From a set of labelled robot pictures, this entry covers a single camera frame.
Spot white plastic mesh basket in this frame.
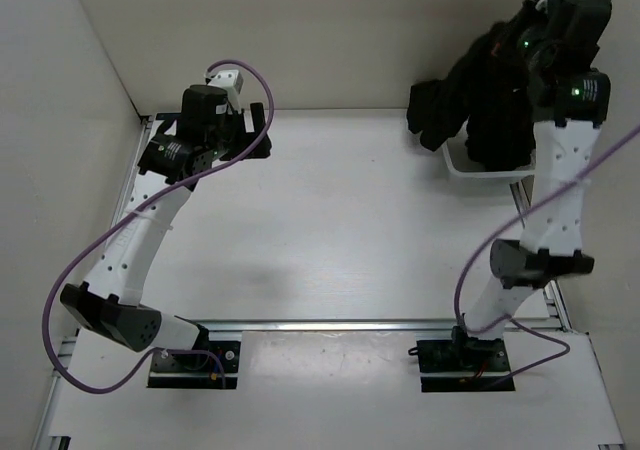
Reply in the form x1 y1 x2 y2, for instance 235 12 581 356
442 139 535 184

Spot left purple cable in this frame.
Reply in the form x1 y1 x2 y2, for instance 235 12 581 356
41 59 275 395

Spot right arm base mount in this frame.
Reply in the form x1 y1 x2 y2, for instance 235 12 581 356
407 326 515 393

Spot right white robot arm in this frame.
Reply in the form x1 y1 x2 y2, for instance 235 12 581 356
449 0 612 370

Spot black trousers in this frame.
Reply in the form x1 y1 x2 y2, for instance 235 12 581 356
406 0 541 172

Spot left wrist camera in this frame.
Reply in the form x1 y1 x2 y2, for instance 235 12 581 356
205 69 244 94

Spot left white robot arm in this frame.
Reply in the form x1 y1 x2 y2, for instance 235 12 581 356
60 70 257 370

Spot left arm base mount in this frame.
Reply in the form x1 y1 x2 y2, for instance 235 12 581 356
147 332 241 390

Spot aluminium front rail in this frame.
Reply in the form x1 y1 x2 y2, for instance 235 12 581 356
172 317 571 335

